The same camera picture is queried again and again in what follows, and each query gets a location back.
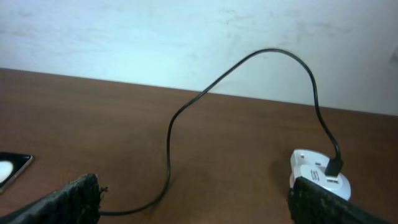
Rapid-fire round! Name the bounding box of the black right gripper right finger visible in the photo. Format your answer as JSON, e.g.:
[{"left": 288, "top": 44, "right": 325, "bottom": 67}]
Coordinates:
[{"left": 287, "top": 177, "right": 386, "bottom": 224}]

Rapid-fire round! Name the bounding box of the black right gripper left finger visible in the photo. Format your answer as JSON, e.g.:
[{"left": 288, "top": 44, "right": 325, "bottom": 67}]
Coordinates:
[{"left": 1, "top": 174, "right": 108, "bottom": 224}]

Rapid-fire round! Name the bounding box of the black USB-C charger cable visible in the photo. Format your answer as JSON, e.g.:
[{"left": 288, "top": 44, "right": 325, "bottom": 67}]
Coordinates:
[{"left": 98, "top": 47, "right": 345, "bottom": 217}]

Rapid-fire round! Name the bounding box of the white power strip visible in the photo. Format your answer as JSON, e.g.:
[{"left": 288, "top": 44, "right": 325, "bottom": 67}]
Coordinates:
[{"left": 289, "top": 149, "right": 351, "bottom": 200}]

